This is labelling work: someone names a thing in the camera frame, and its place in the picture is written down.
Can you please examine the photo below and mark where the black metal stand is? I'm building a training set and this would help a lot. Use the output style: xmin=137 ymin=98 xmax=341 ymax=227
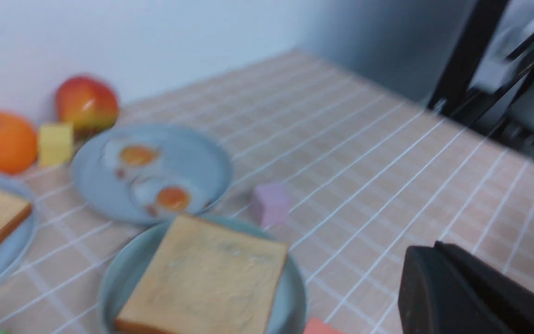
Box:
xmin=427 ymin=0 xmax=534 ymax=159

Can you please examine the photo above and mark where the fried egg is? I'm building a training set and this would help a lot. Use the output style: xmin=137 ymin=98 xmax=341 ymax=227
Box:
xmin=129 ymin=174 xmax=209 ymax=218
xmin=100 ymin=137 xmax=164 ymax=180

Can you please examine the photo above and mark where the blue plate under toast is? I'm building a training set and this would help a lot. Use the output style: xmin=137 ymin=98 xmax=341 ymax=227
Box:
xmin=0 ymin=173 xmax=40 ymax=284

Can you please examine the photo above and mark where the yellow cube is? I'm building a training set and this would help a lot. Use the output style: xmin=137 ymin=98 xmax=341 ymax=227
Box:
xmin=38 ymin=122 xmax=74 ymax=167

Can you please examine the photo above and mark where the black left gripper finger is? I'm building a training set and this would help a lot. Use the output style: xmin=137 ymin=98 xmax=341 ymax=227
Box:
xmin=398 ymin=241 xmax=534 ymax=334

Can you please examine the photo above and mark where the checkered tablecloth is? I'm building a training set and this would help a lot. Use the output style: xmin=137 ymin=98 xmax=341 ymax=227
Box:
xmin=0 ymin=51 xmax=534 ymax=334

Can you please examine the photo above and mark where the blue plate with eggs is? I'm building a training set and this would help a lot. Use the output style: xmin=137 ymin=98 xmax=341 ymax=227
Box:
xmin=71 ymin=123 xmax=234 ymax=226

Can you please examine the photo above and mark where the orange fruit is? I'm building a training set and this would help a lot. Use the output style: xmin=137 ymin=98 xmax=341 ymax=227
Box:
xmin=0 ymin=111 xmax=38 ymax=174

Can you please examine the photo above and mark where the green empty plate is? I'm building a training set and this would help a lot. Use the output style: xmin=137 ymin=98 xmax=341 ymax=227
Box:
xmin=95 ymin=218 xmax=309 ymax=334

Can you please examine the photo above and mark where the red yellow apple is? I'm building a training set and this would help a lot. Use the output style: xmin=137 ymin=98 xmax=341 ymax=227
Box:
xmin=55 ymin=75 xmax=120 ymax=140

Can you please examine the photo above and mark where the orange cube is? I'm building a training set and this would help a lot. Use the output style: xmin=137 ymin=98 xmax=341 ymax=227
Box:
xmin=303 ymin=317 xmax=343 ymax=334

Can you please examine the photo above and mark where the pink cube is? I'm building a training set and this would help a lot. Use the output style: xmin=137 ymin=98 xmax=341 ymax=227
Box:
xmin=250 ymin=183 xmax=291 ymax=229

